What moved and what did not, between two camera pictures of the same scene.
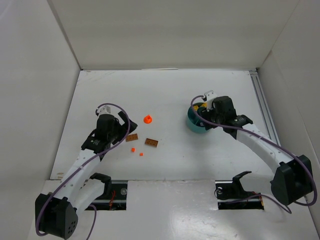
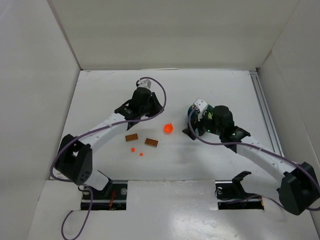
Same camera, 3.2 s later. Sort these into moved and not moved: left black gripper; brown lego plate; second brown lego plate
Moved: left black gripper
Not moved: second brown lego plate; brown lego plate
